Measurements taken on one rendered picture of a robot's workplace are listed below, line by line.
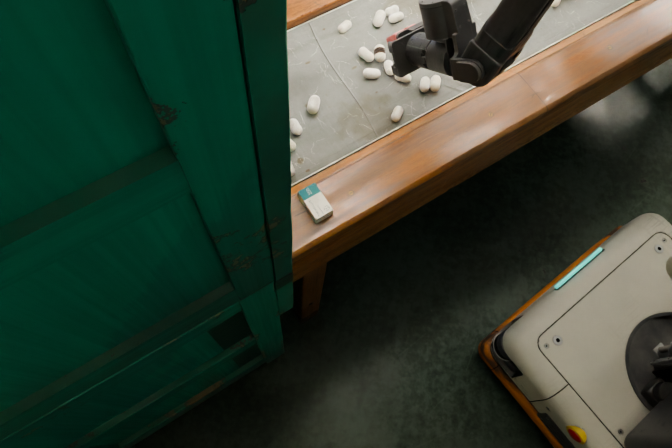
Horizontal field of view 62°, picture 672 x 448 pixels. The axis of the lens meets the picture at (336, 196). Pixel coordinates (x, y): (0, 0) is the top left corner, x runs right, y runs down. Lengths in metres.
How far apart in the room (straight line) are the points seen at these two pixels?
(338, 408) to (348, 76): 0.94
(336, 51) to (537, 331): 0.85
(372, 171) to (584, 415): 0.84
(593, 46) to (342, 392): 1.08
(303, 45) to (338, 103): 0.15
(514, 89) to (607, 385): 0.78
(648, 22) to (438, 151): 0.57
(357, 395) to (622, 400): 0.67
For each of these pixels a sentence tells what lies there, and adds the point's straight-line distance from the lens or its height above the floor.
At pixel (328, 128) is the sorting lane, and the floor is 0.74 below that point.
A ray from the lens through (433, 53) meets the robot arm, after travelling 0.92.
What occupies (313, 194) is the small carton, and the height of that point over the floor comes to 0.78.
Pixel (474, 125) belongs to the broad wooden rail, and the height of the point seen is 0.76.
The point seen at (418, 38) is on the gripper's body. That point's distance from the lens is 0.97.
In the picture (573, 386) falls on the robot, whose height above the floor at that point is 0.28.
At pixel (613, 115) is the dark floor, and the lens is 2.23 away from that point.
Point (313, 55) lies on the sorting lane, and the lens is 1.13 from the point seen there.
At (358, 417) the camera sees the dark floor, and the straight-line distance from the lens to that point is 1.65.
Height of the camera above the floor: 1.65
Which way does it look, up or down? 67 degrees down
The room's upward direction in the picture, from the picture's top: 10 degrees clockwise
